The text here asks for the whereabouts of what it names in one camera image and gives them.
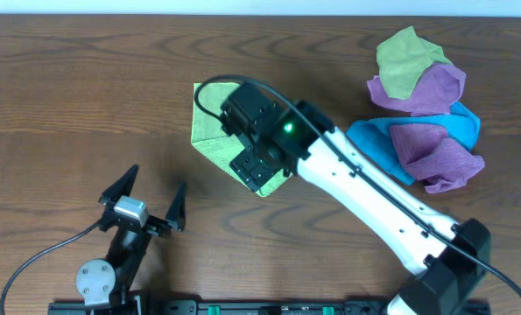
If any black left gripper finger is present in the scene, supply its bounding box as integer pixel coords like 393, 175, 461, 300
165, 183, 187, 232
99, 164, 139, 204

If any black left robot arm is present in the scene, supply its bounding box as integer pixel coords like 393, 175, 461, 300
75, 164, 187, 314

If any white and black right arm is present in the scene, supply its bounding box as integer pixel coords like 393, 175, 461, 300
222, 100, 490, 314

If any blue cloth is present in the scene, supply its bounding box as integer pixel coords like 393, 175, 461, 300
346, 101, 481, 186

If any lower purple cloth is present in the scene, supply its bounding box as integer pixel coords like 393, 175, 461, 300
389, 123, 485, 193

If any purple cloth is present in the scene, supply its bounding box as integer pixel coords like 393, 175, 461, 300
367, 64, 467, 116
389, 123, 485, 193

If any olive green cloth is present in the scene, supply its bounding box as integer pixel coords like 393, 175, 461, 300
377, 26, 452, 100

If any upper purple cloth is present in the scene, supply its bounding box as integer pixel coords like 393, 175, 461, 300
367, 64, 467, 116

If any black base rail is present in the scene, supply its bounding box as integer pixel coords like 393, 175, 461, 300
47, 298, 492, 315

